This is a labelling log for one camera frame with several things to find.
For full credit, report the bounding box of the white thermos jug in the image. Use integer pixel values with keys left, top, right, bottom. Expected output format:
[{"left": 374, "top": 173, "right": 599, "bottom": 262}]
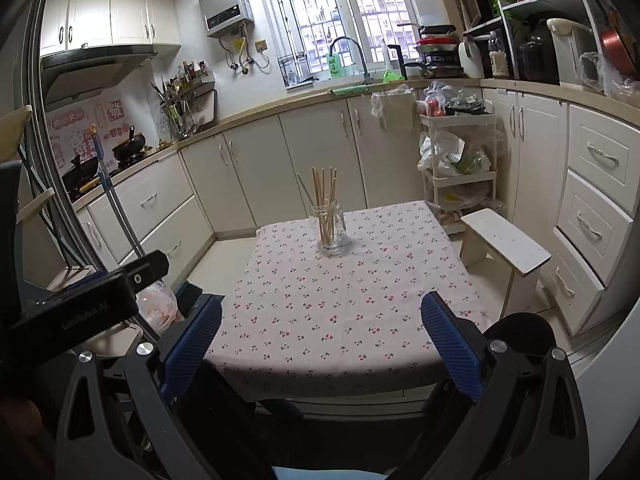
[{"left": 458, "top": 36, "right": 484, "bottom": 79}]

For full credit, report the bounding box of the black kitchen faucet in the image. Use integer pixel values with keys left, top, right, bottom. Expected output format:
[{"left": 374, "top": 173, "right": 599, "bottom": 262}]
[{"left": 328, "top": 34, "right": 374, "bottom": 86}]

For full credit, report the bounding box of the grey wall water heater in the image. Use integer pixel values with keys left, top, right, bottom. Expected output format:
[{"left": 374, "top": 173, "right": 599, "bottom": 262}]
[{"left": 198, "top": 0, "right": 254, "bottom": 38}]

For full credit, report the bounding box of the green cleaning cloth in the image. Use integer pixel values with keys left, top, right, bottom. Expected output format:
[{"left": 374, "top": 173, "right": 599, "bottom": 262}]
[{"left": 330, "top": 84, "right": 371, "bottom": 99}]

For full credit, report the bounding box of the white wooden stool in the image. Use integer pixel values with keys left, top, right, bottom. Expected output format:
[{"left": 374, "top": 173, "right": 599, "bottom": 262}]
[{"left": 460, "top": 208, "right": 551, "bottom": 318}]

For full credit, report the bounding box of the white rolling storage cart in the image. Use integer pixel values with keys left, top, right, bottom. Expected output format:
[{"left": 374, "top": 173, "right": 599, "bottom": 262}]
[{"left": 416, "top": 80, "right": 506, "bottom": 235}]

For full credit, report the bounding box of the wall utensil rack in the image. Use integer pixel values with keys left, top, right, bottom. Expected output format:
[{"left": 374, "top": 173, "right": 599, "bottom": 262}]
[{"left": 150, "top": 61, "right": 218, "bottom": 142}]

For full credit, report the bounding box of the cherry print tablecloth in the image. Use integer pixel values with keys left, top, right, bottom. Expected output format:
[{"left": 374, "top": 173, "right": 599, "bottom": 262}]
[{"left": 206, "top": 200, "right": 491, "bottom": 401}]

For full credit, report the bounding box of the black range hood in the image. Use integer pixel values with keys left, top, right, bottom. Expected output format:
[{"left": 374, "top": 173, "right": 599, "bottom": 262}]
[{"left": 41, "top": 44, "right": 156, "bottom": 110}]

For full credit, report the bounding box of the white plastic bag on cabinet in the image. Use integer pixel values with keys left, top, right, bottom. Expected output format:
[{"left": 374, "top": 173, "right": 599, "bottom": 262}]
[{"left": 371, "top": 84, "right": 416, "bottom": 134}]

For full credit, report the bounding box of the black microwave oven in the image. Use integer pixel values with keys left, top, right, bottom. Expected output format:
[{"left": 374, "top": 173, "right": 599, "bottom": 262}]
[{"left": 460, "top": 0, "right": 499, "bottom": 28}]

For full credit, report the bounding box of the white electric kettle pot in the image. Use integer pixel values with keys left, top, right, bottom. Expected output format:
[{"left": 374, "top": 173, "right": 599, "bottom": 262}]
[{"left": 546, "top": 18, "right": 598, "bottom": 91}]

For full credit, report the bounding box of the clear glass jar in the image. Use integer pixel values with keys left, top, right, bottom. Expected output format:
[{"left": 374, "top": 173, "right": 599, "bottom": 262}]
[{"left": 311, "top": 200, "right": 349, "bottom": 256}]

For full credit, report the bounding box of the green dish soap bottle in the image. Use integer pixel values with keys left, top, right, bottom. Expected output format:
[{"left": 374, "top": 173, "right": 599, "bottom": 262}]
[{"left": 326, "top": 52, "right": 344, "bottom": 79}]

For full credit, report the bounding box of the red lidded pan stack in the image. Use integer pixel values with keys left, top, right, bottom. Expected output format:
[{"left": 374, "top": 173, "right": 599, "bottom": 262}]
[{"left": 398, "top": 22, "right": 464, "bottom": 79}]

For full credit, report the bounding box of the wire dish rack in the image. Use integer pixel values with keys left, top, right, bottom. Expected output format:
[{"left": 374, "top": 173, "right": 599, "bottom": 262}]
[{"left": 278, "top": 52, "right": 317, "bottom": 88}]

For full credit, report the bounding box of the black wok on stove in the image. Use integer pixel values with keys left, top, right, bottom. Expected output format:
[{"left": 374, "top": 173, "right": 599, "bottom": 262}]
[{"left": 112, "top": 125, "right": 146, "bottom": 168}]

